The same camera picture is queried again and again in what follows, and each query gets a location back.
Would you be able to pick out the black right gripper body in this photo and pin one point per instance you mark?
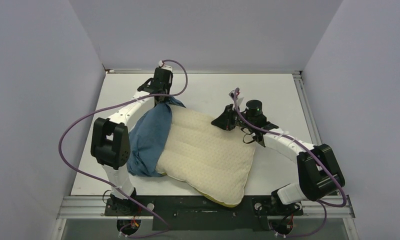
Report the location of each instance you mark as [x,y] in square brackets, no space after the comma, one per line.
[233,119]

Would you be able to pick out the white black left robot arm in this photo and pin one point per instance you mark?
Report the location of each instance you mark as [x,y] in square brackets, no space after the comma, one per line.
[110,142]

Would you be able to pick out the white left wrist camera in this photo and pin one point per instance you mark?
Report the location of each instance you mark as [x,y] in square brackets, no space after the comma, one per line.
[162,64]

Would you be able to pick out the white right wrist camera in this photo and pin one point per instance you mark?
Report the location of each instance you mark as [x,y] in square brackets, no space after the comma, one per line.
[237,97]

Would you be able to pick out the yellow white pillow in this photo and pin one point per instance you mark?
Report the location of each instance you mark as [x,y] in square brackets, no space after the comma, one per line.
[215,162]

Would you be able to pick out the aluminium frame rail right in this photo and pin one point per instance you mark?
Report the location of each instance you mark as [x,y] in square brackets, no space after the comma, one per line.
[310,120]

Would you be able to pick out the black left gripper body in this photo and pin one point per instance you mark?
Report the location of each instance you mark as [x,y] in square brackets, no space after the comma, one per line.
[166,88]

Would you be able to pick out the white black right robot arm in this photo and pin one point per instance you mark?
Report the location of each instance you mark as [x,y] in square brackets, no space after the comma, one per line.
[319,173]

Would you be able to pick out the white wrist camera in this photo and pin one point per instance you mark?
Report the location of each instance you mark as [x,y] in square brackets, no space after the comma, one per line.
[162,64]
[237,97]

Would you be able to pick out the blue pillowcase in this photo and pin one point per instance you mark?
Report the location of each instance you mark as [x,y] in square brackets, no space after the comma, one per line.
[148,139]

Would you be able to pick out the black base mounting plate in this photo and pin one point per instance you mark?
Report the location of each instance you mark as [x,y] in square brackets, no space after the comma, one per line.
[197,213]

